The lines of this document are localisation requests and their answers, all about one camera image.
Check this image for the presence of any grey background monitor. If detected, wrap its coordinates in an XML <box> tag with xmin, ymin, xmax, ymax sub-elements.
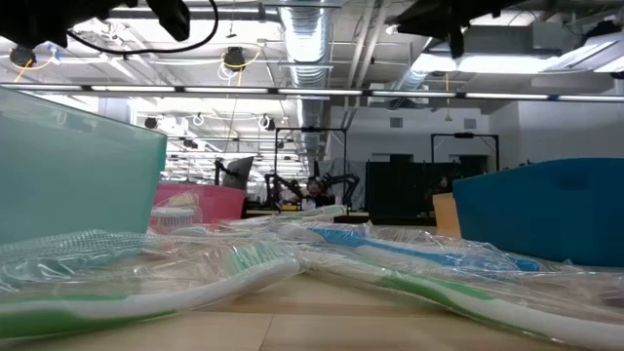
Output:
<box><xmin>214</xmin><ymin>155</ymin><xmax>255</xmax><ymax>191</ymax></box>

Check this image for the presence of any orange white wrapped toothbrush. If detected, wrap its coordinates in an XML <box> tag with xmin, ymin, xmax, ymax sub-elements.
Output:
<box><xmin>148</xmin><ymin>192</ymin><xmax>204</xmax><ymax>230</ymax></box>

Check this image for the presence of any black partition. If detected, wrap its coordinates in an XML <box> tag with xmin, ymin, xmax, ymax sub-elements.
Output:
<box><xmin>364</xmin><ymin>154</ymin><xmax>491</xmax><ymax>225</ymax></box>

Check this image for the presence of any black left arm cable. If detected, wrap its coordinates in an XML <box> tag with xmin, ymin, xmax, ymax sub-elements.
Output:
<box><xmin>66</xmin><ymin>0</ymin><xmax>219</xmax><ymax>55</ymax></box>

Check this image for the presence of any mint green plastic bin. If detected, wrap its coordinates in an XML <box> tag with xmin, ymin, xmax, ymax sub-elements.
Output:
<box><xmin>0</xmin><ymin>86</ymin><xmax>169</xmax><ymax>245</ymax></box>

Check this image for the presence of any blue white toothbrush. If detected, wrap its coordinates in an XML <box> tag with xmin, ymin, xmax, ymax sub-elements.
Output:
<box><xmin>275</xmin><ymin>222</ymin><xmax>543</xmax><ymax>275</ymax></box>

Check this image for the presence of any person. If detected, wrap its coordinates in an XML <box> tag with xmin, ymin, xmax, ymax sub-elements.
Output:
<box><xmin>299</xmin><ymin>175</ymin><xmax>337</xmax><ymax>211</ymax></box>

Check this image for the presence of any black background station frame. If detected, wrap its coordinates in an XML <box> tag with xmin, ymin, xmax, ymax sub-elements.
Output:
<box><xmin>430</xmin><ymin>132</ymin><xmax>500</xmax><ymax>172</ymax></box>
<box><xmin>273</xmin><ymin>126</ymin><xmax>348</xmax><ymax>196</ymax></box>

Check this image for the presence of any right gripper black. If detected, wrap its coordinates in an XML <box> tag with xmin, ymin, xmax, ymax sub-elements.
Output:
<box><xmin>395</xmin><ymin>0</ymin><xmax>513</xmax><ymax>59</ymax></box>

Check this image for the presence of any green white toothbrush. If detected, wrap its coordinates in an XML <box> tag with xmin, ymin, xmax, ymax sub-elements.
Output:
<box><xmin>218</xmin><ymin>204</ymin><xmax>348</xmax><ymax>230</ymax></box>
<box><xmin>292</xmin><ymin>238</ymin><xmax>624</xmax><ymax>350</ymax></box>
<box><xmin>0</xmin><ymin>226</ymin><xmax>313</xmax><ymax>342</ymax></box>

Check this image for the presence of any LED light bar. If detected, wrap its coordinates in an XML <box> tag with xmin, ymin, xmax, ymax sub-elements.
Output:
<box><xmin>0</xmin><ymin>83</ymin><xmax>624</xmax><ymax>102</ymax></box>

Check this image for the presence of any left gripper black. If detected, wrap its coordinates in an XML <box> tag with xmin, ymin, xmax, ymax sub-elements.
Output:
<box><xmin>0</xmin><ymin>0</ymin><xmax>192</xmax><ymax>50</ymax></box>

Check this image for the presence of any black ceiling camera yellow cable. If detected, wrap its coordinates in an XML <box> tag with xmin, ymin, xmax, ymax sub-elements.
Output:
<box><xmin>222</xmin><ymin>46</ymin><xmax>248</xmax><ymax>72</ymax></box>

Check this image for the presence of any blue plastic bin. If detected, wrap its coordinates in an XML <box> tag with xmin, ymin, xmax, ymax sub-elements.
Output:
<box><xmin>451</xmin><ymin>156</ymin><xmax>624</xmax><ymax>268</ymax></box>

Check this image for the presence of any pink plastic bin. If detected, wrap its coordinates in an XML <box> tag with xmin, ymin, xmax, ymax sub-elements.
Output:
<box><xmin>153</xmin><ymin>182</ymin><xmax>248</xmax><ymax>228</ymax></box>

